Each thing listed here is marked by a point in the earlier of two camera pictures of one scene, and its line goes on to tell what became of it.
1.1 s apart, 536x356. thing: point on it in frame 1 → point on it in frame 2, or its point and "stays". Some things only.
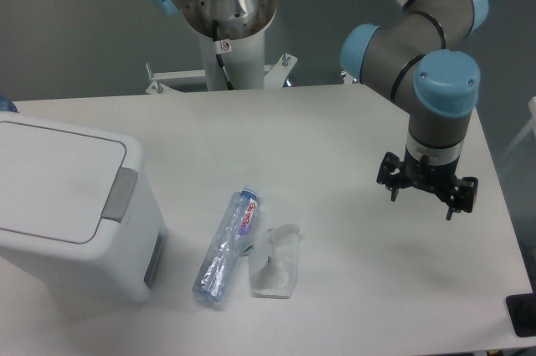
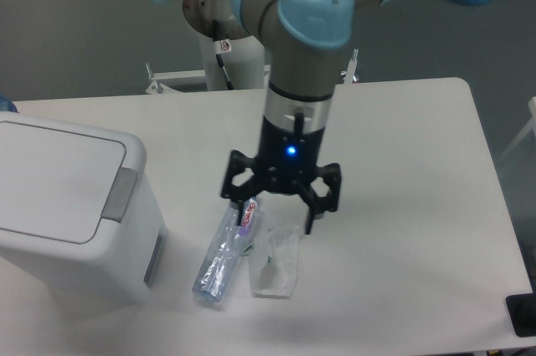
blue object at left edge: x=7 y=105 stays
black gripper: x=440 y=178 → x=287 y=158
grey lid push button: x=121 y=194 stays
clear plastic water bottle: x=228 y=245 stays
